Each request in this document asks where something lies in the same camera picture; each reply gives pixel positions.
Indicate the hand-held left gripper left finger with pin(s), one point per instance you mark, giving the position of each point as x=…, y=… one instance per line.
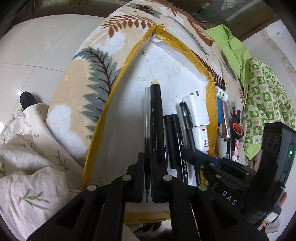
x=140, y=180

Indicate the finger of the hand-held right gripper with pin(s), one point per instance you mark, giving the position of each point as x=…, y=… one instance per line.
x=208, y=168
x=240, y=171

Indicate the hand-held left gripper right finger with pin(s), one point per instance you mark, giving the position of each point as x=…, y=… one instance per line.
x=155, y=183

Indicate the pink white tube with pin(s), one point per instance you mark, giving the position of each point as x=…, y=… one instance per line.
x=236, y=150

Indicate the black electrical tape roll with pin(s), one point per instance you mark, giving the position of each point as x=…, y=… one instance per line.
x=241, y=134

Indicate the clear pen refill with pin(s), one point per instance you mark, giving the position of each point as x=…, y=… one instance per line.
x=147, y=120

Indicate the white foam tray yellow tape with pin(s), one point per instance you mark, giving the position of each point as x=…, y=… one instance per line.
x=138, y=69

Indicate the person's right hand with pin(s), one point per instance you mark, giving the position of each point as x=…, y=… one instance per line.
x=283, y=199

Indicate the white tube red label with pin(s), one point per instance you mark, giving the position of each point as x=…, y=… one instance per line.
x=201, y=139

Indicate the thin black brush pen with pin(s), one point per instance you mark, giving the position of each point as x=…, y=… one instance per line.
x=181, y=153

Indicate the thick black marker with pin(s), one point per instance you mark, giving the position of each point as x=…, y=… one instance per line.
x=170, y=139

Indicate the white charger adapter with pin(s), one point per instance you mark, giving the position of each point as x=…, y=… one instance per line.
x=196, y=111

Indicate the blue battery pack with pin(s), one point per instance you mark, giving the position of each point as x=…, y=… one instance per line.
x=219, y=109

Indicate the green printed cloth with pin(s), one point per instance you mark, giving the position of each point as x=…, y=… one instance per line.
x=261, y=97

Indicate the black marker yellow cap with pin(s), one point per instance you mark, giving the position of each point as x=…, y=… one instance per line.
x=157, y=115

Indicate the white green small bottle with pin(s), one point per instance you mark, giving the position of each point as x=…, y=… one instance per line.
x=222, y=93

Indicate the white leaf print fabric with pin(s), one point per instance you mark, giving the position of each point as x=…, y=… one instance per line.
x=34, y=162

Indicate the leaf print fleece blanket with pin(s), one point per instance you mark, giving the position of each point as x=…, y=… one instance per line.
x=76, y=92

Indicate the black shoe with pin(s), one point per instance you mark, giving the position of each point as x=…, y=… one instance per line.
x=27, y=99

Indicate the wooden glass door cabinet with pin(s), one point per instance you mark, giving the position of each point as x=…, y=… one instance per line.
x=231, y=14

